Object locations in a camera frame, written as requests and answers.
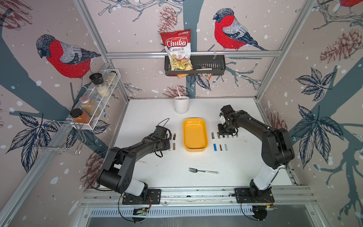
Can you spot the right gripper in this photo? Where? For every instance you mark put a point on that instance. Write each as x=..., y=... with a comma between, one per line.
x=222, y=133

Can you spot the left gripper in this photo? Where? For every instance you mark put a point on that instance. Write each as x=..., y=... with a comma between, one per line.
x=168, y=146

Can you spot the yellow plastic storage tray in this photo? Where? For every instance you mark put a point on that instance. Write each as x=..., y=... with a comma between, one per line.
x=195, y=135

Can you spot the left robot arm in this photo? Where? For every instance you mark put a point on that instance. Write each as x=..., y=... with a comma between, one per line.
x=117, y=170

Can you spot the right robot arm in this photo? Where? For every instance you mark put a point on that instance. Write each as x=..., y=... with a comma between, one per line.
x=277, y=150

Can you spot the white cup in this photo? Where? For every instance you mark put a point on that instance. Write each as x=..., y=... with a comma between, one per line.
x=181, y=104

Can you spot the silver fork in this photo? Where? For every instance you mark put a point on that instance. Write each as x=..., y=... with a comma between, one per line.
x=194, y=170

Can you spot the pale lid spice jar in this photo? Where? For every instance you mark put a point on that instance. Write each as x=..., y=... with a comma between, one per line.
x=111, y=78

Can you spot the silver lid spice jar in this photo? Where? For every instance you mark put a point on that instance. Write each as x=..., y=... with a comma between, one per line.
x=90, y=106

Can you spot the black lid spice jar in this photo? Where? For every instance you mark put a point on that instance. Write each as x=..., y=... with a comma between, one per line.
x=101, y=87

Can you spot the orange spice jar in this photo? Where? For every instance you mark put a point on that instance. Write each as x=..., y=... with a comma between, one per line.
x=80, y=116

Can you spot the red cassava chips bag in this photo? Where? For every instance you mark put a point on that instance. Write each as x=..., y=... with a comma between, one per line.
x=178, y=47

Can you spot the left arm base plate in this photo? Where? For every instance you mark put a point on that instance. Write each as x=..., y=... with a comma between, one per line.
x=150, y=196

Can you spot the black wire wall basket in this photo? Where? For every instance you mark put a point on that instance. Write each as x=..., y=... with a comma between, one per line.
x=201, y=64

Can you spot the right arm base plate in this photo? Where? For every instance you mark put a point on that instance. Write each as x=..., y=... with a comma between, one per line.
x=248, y=195

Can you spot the white wire spice rack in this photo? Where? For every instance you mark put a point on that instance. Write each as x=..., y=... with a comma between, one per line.
x=102, y=101

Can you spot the chrome wire hook rack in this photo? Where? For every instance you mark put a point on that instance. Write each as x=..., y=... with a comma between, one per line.
x=69, y=138

